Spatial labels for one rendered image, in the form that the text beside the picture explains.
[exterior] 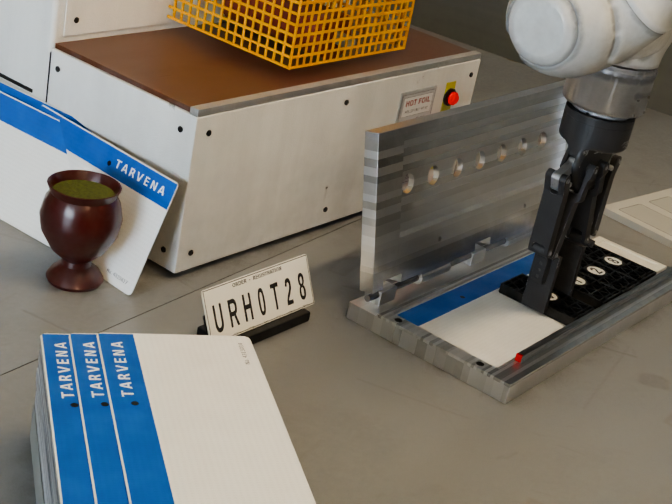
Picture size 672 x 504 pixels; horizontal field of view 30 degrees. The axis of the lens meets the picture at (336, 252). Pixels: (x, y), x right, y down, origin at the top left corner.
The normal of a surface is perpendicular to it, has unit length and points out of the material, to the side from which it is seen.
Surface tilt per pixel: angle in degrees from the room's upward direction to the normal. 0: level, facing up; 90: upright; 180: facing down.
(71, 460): 0
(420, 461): 0
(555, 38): 95
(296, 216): 90
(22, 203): 63
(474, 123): 78
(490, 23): 90
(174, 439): 0
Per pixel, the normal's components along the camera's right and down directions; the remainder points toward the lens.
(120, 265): -0.56, -0.14
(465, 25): -0.56, 0.25
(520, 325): 0.18, -0.89
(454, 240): 0.79, 0.21
